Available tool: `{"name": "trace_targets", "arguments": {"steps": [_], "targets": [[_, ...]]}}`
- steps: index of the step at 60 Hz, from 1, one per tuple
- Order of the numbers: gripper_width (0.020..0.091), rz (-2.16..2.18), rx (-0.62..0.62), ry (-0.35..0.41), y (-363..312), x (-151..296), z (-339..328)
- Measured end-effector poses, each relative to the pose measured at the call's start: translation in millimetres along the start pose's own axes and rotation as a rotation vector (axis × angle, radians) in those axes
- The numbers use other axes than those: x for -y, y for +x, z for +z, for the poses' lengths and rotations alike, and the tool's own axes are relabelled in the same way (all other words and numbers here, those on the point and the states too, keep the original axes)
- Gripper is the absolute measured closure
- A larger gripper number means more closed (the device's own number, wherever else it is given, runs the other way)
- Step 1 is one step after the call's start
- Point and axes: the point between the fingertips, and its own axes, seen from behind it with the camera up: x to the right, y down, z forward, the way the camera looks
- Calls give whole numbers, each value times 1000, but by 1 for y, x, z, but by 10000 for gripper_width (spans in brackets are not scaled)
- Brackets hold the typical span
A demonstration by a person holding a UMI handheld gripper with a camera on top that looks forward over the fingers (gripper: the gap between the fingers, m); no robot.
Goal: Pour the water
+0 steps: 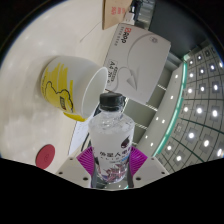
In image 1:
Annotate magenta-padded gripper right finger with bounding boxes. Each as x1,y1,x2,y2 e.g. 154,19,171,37
128,145,170,189

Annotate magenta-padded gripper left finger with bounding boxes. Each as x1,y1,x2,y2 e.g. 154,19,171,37
54,145,98,189

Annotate clear water bottle black cap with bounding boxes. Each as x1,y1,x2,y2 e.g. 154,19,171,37
87,92,136,184

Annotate flat round red coaster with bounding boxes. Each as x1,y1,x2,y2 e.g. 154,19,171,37
35,143,56,170

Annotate ceiling lights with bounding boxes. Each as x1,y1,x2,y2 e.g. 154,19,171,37
146,39,224,168

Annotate white mug yellow print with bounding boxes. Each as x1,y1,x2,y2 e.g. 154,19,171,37
40,55,110,123

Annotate white copy paper box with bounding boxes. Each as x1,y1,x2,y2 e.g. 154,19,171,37
102,22,172,105

